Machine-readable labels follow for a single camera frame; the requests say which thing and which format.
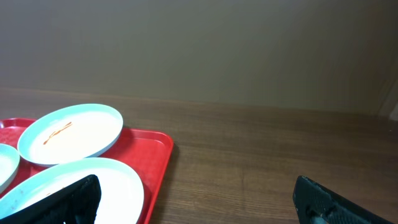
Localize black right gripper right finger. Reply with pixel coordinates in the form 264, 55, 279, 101
293, 175, 391, 224

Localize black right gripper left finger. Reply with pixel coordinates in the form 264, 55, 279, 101
1, 174, 101, 224

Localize light blue plate top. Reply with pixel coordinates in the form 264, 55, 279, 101
17, 103, 124, 167

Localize red plastic tray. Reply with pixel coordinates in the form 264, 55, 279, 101
1, 118, 174, 224

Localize light blue plate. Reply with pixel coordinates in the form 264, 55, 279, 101
1, 157, 144, 224
17, 103, 124, 167
0, 144, 20, 193

